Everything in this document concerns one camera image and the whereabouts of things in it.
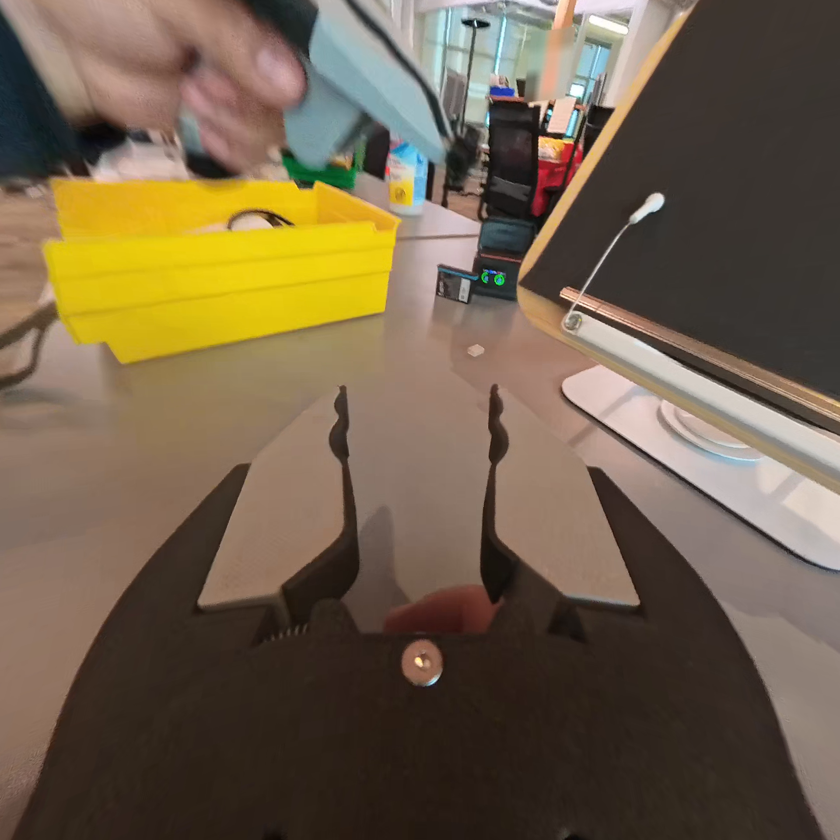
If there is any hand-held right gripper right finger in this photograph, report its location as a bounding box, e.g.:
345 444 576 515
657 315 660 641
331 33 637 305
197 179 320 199
479 384 642 608

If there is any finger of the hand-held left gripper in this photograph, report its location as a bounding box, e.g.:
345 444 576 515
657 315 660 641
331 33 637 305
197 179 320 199
283 0 454 168
353 0 455 140

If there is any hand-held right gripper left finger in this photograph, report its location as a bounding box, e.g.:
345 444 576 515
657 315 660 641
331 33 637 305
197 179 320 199
197 385 362 616

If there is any black cable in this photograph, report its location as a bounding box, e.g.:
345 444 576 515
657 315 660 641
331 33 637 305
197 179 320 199
226 209 296 231

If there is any yellow plastic bin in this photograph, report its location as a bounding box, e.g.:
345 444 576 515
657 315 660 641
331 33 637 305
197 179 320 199
42 177 403 365

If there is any white rounded object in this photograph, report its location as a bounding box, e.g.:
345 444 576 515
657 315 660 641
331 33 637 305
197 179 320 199
190 215 280 235

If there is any black floor lamp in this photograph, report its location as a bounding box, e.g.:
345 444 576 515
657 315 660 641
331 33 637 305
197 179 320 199
459 17 492 132

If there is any green plastic bin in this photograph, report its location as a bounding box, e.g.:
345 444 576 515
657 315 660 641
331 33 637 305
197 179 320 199
282 151 362 191

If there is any disinfectant wipes canister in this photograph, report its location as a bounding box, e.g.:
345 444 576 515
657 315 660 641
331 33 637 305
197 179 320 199
387 139 429 216

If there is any white stand base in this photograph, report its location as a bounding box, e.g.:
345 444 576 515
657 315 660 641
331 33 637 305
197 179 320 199
562 366 840 571

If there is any black office chair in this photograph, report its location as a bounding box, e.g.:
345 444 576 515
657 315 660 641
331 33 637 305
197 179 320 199
581 105 614 158
482 98 542 221

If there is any red cloth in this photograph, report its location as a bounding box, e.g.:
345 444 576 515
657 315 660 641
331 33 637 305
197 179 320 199
530 138 584 219

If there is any black battery charger case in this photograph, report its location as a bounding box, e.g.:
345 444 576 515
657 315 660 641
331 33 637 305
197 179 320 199
472 218 536 301

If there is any black battery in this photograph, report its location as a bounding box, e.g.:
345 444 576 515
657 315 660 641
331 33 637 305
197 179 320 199
436 264 480 305

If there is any black board book stand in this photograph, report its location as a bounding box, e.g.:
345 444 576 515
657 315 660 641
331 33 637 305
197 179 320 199
517 0 840 496

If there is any wire page holder white tip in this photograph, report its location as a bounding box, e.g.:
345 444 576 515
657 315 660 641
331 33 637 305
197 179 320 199
561 192 667 334

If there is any thin black cord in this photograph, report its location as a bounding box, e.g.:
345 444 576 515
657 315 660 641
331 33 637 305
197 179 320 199
0 303 61 389

